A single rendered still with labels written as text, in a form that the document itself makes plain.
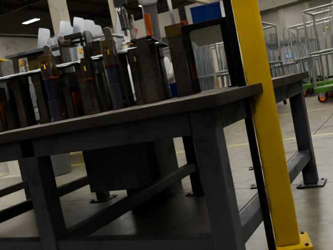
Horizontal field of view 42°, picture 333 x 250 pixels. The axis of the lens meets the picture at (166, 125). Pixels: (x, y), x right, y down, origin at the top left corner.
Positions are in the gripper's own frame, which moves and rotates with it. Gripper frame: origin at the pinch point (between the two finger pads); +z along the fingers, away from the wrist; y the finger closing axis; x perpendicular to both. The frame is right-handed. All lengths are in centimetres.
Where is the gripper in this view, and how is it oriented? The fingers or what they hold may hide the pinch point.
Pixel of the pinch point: (127, 36)
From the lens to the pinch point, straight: 244.6
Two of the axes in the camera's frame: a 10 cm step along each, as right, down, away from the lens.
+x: 9.6, -1.9, -1.8
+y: -1.7, 1.0, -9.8
